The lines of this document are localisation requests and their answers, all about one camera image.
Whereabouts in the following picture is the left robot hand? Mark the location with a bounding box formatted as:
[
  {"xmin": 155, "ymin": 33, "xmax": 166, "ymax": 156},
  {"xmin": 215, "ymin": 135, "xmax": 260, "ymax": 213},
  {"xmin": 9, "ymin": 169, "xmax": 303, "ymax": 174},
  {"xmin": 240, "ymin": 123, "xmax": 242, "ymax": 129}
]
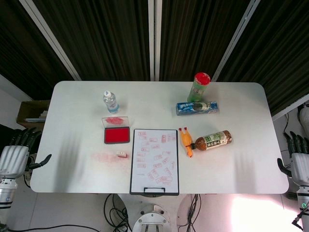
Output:
[{"xmin": 0, "ymin": 127, "xmax": 53, "ymax": 179}]

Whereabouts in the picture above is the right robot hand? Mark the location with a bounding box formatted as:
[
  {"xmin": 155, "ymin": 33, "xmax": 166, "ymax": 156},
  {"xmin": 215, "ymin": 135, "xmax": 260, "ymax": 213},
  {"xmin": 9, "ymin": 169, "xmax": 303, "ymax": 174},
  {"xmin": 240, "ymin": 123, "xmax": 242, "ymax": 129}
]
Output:
[{"xmin": 277, "ymin": 131, "xmax": 309, "ymax": 187}]

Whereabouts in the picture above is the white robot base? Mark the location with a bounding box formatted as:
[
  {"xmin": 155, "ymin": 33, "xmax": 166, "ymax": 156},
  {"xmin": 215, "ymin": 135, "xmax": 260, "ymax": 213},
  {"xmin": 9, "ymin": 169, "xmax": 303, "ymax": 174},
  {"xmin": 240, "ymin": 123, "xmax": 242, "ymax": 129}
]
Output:
[{"xmin": 131, "ymin": 204, "xmax": 171, "ymax": 232}]

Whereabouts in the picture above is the red ink pad clear lid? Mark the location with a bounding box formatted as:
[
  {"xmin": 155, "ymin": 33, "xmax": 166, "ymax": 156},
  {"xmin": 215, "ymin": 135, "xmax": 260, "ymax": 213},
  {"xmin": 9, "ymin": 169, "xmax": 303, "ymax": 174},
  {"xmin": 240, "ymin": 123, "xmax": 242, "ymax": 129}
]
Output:
[{"xmin": 101, "ymin": 116, "xmax": 131, "ymax": 145}]

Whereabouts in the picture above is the cardboard box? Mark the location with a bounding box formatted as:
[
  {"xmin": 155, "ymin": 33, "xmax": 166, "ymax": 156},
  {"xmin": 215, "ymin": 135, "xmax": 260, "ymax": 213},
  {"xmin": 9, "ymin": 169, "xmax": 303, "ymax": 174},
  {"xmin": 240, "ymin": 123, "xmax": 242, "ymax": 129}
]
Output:
[{"xmin": 16, "ymin": 100, "xmax": 51, "ymax": 129}]

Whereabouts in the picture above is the brown tea bottle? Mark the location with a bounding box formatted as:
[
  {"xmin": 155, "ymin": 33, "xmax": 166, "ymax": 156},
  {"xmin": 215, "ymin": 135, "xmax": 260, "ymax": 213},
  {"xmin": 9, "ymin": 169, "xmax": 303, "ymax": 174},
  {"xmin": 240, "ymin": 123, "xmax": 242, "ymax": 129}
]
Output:
[{"xmin": 190, "ymin": 130, "xmax": 233, "ymax": 152}]

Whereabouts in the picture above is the clear water bottle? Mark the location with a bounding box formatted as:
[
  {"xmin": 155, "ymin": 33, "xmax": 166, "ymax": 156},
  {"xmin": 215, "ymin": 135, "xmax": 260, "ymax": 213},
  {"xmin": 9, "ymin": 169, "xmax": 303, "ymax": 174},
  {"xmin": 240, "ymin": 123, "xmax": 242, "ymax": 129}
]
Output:
[{"xmin": 103, "ymin": 90, "xmax": 120, "ymax": 114}]

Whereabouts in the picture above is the yellow rubber chicken toy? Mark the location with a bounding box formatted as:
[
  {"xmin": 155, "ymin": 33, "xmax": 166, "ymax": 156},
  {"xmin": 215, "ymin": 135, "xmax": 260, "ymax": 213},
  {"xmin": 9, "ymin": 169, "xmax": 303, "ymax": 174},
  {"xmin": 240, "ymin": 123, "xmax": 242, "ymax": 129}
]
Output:
[{"xmin": 179, "ymin": 127, "xmax": 195, "ymax": 159}]

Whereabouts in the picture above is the black clipboard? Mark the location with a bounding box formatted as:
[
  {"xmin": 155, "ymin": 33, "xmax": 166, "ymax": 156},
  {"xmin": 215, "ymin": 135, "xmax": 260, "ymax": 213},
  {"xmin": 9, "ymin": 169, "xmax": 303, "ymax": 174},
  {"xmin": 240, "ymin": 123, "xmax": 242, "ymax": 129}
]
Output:
[{"xmin": 129, "ymin": 129, "xmax": 180, "ymax": 196}]

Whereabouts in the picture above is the blue cookie box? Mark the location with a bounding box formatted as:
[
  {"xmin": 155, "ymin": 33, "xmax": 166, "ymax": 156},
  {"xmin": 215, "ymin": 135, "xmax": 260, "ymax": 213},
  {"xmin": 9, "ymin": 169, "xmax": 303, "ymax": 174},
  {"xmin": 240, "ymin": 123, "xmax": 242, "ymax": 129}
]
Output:
[{"xmin": 175, "ymin": 101, "xmax": 220, "ymax": 116}]

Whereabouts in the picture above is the green chip can red lid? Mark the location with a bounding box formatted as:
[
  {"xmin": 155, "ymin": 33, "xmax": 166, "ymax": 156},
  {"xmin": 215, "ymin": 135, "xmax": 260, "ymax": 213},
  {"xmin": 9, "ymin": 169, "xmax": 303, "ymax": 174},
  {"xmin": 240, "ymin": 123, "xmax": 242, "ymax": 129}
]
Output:
[{"xmin": 187, "ymin": 72, "xmax": 211, "ymax": 103}]

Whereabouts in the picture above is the white paper with red stamps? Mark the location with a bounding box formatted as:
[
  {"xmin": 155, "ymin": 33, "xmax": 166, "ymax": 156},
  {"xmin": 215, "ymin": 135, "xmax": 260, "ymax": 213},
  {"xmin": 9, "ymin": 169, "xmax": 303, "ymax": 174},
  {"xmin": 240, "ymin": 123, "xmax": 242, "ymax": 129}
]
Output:
[{"xmin": 131, "ymin": 130, "xmax": 179, "ymax": 194}]

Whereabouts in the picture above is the black floor cable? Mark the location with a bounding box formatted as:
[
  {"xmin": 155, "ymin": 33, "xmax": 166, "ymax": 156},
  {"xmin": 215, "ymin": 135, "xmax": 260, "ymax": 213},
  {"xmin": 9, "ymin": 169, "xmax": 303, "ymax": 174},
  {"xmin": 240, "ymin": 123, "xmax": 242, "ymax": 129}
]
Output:
[
  {"xmin": 186, "ymin": 193, "xmax": 202, "ymax": 228},
  {"xmin": 103, "ymin": 193, "xmax": 132, "ymax": 232}
]

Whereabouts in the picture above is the white partition post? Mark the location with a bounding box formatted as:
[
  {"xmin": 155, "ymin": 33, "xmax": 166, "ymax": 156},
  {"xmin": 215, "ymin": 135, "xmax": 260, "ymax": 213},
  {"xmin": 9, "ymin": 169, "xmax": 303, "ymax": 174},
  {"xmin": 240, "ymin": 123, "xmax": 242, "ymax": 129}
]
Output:
[
  {"xmin": 147, "ymin": 0, "xmax": 162, "ymax": 82},
  {"xmin": 211, "ymin": 0, "xmax": 262, "ymax": 82},
  {"xmin": 19, "ymin": 0, "xmax": 82, "ymax": 81}
]

